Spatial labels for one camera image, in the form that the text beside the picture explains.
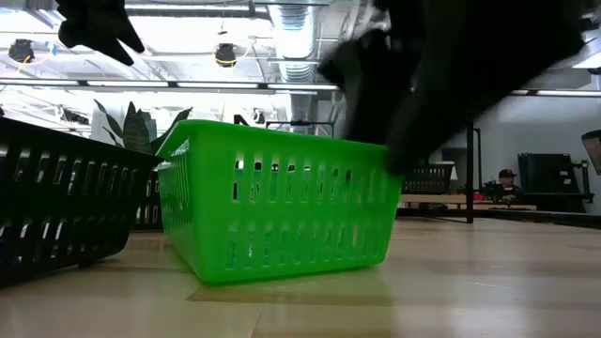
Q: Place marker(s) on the linear ceiling light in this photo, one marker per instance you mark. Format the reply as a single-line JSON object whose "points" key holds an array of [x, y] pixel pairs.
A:
{"points": [[37, 83], [127, 84], [568, 93], [300, 86], [218, 85]]}

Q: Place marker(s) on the black aluminium rig frame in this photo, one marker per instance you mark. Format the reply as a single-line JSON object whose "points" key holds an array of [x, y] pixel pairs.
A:
{"points": [[563, 219]]}

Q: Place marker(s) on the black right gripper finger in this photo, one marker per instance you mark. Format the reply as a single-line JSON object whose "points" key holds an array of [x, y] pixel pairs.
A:
{"points": [[403, 155]]}

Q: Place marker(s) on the black frame wooden shelf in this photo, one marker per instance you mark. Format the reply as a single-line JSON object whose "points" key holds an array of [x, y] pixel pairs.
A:
{"points": [[469, 197]]}

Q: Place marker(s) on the green snake plant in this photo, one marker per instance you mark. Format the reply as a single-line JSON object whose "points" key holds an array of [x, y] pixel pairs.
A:
{"points": [[136, 131]]}

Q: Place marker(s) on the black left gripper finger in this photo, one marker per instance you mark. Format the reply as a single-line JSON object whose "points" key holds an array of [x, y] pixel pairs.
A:
{"points": [[127, 37], [115, 50]]}

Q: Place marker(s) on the silver spiral ceiling duct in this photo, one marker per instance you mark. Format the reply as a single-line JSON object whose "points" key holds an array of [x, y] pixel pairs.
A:
{"points": [[293, 37]]}

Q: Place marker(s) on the black ceiling fixture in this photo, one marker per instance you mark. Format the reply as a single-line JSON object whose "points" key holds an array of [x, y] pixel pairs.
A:
{"points": [[21, 50], [226, 55]]}

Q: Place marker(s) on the person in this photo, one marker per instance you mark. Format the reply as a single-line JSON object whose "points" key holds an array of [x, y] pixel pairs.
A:
{"points": [[507, 190]]}

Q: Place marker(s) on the green plastic slotted basket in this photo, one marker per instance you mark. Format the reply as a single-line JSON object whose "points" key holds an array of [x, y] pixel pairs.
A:
{"points": [[282, 211]]}

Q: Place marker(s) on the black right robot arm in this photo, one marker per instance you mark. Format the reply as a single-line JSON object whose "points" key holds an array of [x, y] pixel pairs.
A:
{"points": [[516, 47]]}

